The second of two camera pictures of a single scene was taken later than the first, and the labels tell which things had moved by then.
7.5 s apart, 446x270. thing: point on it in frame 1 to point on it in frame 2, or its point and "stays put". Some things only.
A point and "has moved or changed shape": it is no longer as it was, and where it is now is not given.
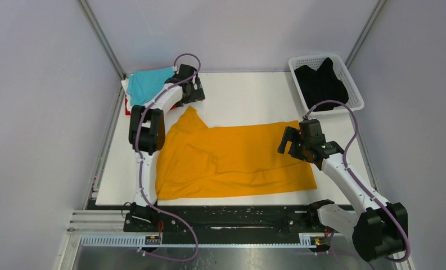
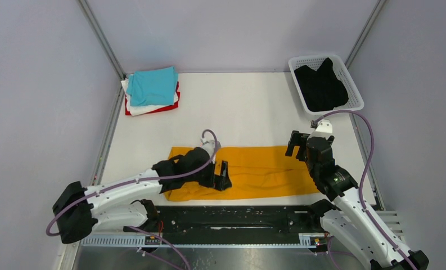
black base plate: x=225 y=220 stays put
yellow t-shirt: x=196 y=160 has moved or changed shape
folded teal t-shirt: x=143 y=85 stays put
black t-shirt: x=321 y=85 stays put
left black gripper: x=196 y=95 to x=219 y=182
